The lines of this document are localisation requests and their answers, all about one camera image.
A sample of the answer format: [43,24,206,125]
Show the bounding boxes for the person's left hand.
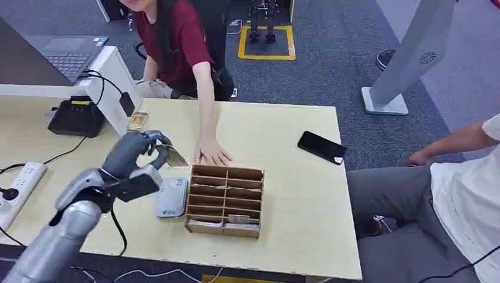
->
[194,136,233,168]

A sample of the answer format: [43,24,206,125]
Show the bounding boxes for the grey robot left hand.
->
[102,130,173,181]

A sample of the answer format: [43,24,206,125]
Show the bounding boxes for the person's right hand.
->
[404,150,431,167]

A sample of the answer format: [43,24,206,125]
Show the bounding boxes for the printed card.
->
[156,144,190,168]

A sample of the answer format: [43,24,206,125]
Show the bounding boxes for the stack of printed cards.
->
[127,111,150,133]

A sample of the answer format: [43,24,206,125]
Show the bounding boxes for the black power adapter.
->
[119,91,137,119]

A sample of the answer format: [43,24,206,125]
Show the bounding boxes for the wooden card box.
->
[183,164,265,240]

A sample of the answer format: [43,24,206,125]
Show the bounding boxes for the black card reader device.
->
[47,96,106,139]

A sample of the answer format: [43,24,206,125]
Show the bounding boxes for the person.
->
[119,0,235,168]
[346,113,500,283]

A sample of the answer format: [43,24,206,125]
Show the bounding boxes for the white desk riser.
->
[0,45,144,136]

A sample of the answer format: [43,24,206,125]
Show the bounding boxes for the black smartphone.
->
[297,130,349,166]

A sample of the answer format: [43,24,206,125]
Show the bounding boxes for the black shoe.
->
[376,48,399,71]

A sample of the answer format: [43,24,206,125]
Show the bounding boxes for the white power strip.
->
[0,162,48,232]

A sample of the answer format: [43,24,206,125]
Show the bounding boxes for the grey kiosk stand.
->
[361,0,458,116]

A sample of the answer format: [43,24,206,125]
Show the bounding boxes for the dark grey laptop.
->
[0,17,110,87]

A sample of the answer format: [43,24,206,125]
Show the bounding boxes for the black plug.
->
[0,187,20,202]

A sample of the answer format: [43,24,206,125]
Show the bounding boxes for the black office chair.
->
[189,0,235,103]

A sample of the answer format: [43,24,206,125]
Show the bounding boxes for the white floor adapter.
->
[226,18,244,35]

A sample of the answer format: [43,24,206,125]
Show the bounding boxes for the black humanoid robot legs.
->
[248,0,279,44]

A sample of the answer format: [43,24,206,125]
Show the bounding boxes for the dark cabinet white edge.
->
[96,0,130,23]

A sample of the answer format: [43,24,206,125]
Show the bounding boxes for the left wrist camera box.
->
[104,165,164,203]

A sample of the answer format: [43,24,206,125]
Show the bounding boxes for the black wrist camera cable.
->
[110,206,129,257]

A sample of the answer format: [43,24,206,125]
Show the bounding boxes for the black adapter cable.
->
[80,70,124,107]

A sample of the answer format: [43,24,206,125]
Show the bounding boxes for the black controller cable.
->
[417,245,500,283]

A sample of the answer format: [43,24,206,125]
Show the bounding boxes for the white floor cable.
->
[70,266,224,283]

